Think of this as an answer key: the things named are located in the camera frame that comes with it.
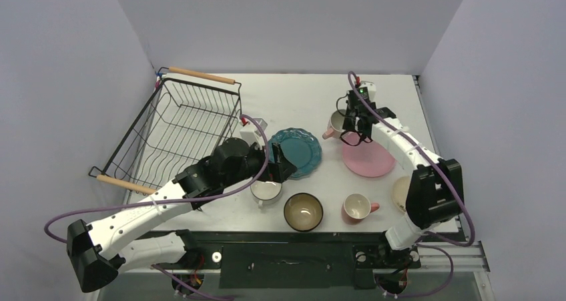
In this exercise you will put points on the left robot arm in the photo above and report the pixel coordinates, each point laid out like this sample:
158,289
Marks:
102,249

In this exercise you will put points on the pink plastic plate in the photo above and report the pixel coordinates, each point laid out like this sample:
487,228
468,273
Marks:
369,160

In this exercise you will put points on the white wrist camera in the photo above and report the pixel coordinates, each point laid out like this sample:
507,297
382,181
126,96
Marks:
252,134
367,90

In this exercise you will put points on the black bowl cream inside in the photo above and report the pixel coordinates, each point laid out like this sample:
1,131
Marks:
303,212

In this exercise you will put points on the teal scalloped ceramic plate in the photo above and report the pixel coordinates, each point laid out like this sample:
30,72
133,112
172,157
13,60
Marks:
301,148

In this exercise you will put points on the cream and black small plate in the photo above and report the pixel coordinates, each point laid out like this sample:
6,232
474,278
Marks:
400,192

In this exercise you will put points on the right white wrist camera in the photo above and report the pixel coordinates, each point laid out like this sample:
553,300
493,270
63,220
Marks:
367,90

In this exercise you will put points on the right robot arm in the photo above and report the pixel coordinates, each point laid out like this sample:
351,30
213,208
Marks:
435,188

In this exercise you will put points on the light pink mug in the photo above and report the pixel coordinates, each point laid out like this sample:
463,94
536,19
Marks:
335,125

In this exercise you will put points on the dark pink mug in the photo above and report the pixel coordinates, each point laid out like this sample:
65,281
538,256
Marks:
356,207

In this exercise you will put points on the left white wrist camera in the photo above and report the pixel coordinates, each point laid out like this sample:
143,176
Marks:
252,134

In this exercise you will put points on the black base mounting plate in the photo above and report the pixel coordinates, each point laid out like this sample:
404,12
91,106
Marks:
247,260

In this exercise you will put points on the white cup with black rim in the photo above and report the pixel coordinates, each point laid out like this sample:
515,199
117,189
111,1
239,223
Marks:
266,193

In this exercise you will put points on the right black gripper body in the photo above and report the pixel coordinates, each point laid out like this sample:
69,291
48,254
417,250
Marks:
354,123

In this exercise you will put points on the black wire dish rack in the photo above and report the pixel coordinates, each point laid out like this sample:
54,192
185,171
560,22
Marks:
187,115

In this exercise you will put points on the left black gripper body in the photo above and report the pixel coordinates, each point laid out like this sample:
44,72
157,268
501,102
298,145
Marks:
272,171

